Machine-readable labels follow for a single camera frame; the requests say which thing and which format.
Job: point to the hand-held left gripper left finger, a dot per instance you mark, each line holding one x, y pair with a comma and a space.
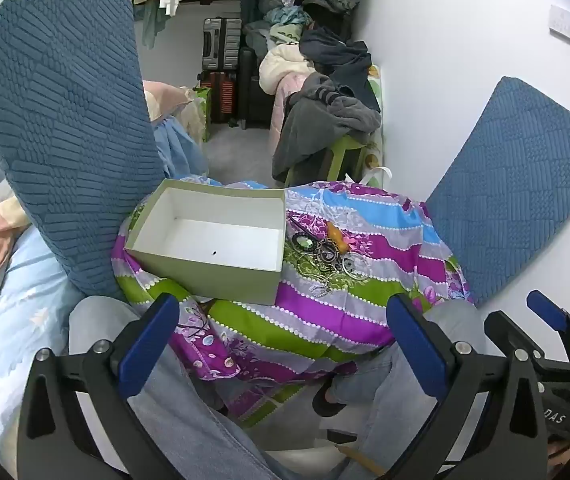
147, 345

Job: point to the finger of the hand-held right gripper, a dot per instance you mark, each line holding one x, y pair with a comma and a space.
545, 306
502, 330

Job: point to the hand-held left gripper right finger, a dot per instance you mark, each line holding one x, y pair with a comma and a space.
415, 347

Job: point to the green cardboard box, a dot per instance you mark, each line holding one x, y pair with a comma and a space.
205, 280

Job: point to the orange gourd ornament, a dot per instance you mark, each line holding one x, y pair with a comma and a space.
337, 237

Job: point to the person's right leg in jeans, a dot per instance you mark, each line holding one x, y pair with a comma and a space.
400, 410

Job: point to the person's leg in jeans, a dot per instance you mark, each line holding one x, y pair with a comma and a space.
190, 425
400, 410

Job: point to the person's left leg in jeans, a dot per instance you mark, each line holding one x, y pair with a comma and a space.
190, 425

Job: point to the black slipper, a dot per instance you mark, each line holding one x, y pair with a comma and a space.
330, 405

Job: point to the colourful striped floral cloth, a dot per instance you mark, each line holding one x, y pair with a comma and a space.
315, 310

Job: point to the blue textured chair back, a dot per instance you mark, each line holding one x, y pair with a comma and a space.
515, 185
65, 135

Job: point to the light blue bed sheet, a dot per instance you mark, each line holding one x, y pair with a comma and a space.
20, 310

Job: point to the blue bed skirt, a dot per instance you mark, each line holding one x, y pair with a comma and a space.
180, 145

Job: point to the green stool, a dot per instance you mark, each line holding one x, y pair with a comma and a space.
350, 152

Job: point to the green shopping bag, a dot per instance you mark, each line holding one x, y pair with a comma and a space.
204, 115

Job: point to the white floral tote bag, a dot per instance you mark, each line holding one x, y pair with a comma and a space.
376, 110

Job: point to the pink and cream pillow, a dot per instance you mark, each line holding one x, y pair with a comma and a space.
165, 100

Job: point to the red suitcase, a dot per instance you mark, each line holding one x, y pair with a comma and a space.
220, 95

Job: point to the black suitcase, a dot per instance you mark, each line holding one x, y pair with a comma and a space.
255, 95

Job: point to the dark navy garment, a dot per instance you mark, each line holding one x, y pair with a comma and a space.
340, 60

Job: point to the cream blanket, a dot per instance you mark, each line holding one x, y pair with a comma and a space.
280, 67

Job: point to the dark grey suitcase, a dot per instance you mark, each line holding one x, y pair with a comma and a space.
222, 42

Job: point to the pile of mixed clothes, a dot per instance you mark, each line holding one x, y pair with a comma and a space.
290, 15

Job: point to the white wall socket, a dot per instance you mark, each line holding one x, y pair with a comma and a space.
562, 22

